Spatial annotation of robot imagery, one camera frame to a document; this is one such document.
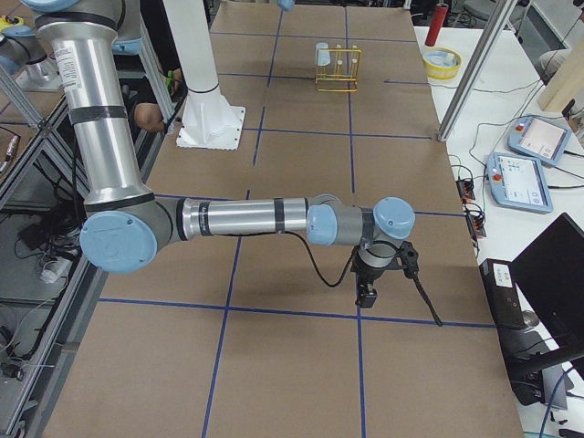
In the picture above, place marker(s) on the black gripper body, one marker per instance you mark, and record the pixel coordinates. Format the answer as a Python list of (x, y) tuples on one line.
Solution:
[(366, 276)]

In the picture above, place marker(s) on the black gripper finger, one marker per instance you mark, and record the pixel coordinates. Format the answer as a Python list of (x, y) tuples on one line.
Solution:
[(366, 295)]

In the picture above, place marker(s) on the light blue plastic cup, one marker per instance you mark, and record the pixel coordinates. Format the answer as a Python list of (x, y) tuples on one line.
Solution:
[(322, 55)]

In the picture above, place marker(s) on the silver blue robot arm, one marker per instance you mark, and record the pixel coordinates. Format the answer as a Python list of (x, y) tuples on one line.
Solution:
[(127, 225)]

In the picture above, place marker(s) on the black desktop box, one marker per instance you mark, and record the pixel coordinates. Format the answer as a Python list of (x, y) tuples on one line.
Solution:
[(501, 293)]

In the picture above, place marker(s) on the near blue teach pendant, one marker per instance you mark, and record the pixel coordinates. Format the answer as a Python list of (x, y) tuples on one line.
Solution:
[(518, 182)]

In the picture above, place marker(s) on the blue teach pendant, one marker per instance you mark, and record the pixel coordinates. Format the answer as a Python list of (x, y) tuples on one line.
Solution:
[(539, 138), (518, 182)]

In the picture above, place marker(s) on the black computer monitor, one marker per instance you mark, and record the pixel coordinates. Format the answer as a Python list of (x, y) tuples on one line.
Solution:
[(549, 273)]

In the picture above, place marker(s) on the far blue teach pendant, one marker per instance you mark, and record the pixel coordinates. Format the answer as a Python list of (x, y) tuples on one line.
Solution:
[(539, 138)]

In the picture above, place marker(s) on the yellow rimmed bowl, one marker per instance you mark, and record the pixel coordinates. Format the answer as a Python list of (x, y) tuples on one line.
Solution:
[(441, 63)]

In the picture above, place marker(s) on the red cylinder bottle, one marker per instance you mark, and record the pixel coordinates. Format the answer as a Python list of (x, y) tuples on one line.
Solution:
[(439, 14)]

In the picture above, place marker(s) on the seated person in black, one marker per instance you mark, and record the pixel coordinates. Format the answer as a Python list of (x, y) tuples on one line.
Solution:
[(147, 112)]

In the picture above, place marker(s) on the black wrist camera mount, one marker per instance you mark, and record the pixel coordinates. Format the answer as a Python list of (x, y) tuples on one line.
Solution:
[(409, 259)]

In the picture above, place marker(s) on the gold wire cup holder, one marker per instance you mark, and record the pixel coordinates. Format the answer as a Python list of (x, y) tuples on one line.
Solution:
[(342, 73)]

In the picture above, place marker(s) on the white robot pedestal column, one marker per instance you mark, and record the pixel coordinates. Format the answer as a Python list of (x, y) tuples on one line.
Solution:
[(208, 120)]

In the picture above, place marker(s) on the aluminium frame post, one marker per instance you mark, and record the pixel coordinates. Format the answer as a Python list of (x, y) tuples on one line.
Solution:
[(486, 43)]

